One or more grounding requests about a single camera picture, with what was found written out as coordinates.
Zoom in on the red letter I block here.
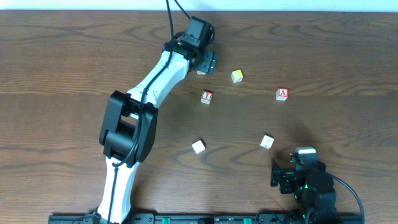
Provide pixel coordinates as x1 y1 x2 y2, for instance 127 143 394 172
201 90 213 105

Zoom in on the blue number 2 block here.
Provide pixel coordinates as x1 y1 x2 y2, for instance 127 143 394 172
197 70 206 75

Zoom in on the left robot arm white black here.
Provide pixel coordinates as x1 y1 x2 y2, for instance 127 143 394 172
94 17 218 223

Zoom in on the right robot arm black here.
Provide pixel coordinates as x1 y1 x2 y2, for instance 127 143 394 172
271 149 339 224

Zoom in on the plain wooden block right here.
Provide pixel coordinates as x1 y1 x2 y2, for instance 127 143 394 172
260 134 274 149

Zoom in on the plain wooden block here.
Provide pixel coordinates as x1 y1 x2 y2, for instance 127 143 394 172
260 134 274 149
192 139 206 154

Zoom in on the yellow top wooden block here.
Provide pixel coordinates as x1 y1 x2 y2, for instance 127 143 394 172
231 70 243 83

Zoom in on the red letter A block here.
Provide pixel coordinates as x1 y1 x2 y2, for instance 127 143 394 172
275 88 289 101

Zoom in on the plain wooden block centre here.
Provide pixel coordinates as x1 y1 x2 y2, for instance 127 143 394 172
192 139 206 154

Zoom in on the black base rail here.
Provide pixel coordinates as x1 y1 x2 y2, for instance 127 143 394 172
48 213 363 224

